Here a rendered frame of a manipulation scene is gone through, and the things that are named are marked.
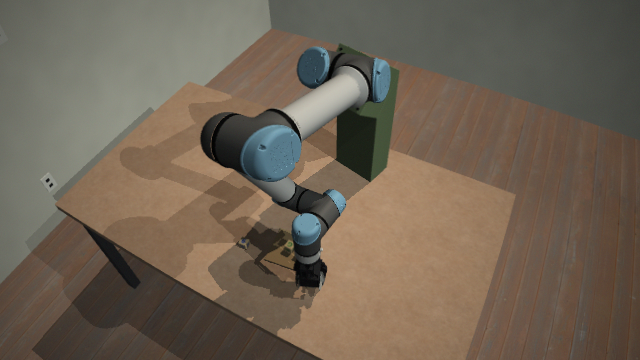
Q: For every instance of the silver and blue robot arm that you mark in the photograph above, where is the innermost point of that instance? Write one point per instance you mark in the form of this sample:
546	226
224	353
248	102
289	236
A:
261	151

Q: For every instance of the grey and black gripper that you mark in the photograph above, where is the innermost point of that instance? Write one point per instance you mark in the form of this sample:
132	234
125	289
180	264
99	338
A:
307	279

